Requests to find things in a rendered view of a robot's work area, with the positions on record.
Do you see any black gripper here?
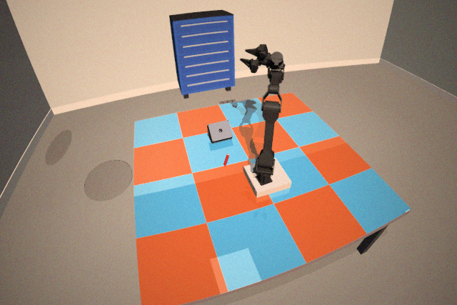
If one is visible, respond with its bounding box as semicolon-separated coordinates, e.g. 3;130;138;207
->
240;46;272;73

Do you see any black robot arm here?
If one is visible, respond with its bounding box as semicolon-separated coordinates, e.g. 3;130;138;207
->
255;44;285;186

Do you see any grey square panel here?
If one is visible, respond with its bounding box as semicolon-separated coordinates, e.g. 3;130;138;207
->
207;120;233;144

